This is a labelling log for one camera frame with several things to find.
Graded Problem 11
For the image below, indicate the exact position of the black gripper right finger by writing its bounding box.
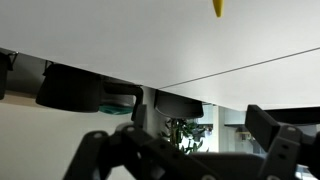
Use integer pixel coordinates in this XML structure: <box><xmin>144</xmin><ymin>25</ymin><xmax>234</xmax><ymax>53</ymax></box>
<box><xmin>244</xmin><ymin>104</ymin><xmax>320</xmax><ymax>180</ymax></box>

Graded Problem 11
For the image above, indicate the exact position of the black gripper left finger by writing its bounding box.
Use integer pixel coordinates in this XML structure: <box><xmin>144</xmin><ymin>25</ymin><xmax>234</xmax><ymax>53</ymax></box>
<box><xmin>62</xmin><ymin>104</ymin><xmax>214</xmax><ymax>180</ymax></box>

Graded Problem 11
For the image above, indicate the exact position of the yellow ballpoint pen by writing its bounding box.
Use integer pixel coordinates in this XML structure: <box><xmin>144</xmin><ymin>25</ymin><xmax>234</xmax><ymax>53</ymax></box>
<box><xmin>212</xmin><ymin>0</ymin><xmax>225</xmax><ymax>19</ymax></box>

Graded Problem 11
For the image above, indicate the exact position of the black chair with round back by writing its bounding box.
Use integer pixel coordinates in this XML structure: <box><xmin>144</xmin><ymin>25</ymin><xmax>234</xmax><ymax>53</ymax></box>
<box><xmin>263</xmin><ymin>106</ymin><xmax>320</xmax><ymax>126</ymax></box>

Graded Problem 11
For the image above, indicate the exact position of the black armrest chair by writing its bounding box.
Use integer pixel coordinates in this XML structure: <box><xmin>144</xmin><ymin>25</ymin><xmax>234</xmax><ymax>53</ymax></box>
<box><xmin>98</xmin><ymin>79</ymin><xmax>145</xmax><ymax>122</ymax></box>

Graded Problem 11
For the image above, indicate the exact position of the black chair with metal legs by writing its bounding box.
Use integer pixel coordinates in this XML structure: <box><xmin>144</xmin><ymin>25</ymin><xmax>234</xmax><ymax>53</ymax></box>
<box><xmin>35</xmin><ymin>62</ymin><xmax>104</xmax><ymax>114</ymax></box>
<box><xmin>0</xmin><ymin>51</ymin><xmax>19</xmax><ymax>101</ymax></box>

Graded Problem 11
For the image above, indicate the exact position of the green potted plant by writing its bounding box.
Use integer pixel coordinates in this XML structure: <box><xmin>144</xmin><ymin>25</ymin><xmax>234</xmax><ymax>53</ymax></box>
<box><xmin>161</xmin><ymin>118</ymin><xmax>209</xmax><ymax>155</ymax></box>

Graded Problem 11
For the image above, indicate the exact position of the black chair by plant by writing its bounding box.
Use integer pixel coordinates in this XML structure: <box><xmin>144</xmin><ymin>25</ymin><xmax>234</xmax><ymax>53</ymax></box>
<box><xmin>153</xmin><ymin>89</ymin><xmax>205</xmax><ymax>120</ymax></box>

